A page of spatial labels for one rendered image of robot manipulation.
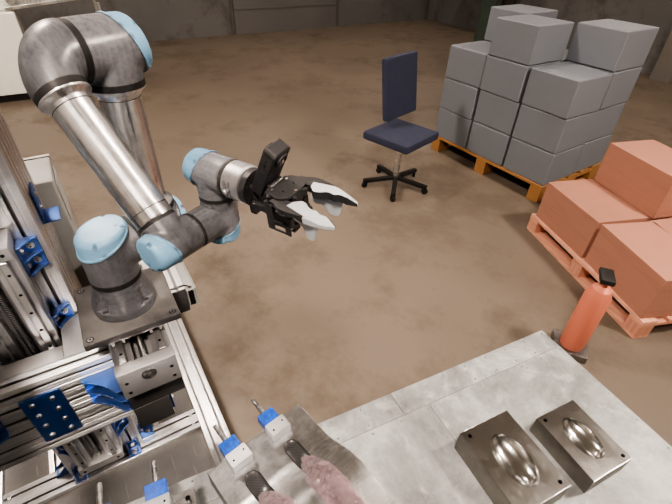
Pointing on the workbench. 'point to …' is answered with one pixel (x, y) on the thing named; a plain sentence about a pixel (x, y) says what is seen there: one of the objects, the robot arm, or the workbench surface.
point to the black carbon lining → (256, 483)
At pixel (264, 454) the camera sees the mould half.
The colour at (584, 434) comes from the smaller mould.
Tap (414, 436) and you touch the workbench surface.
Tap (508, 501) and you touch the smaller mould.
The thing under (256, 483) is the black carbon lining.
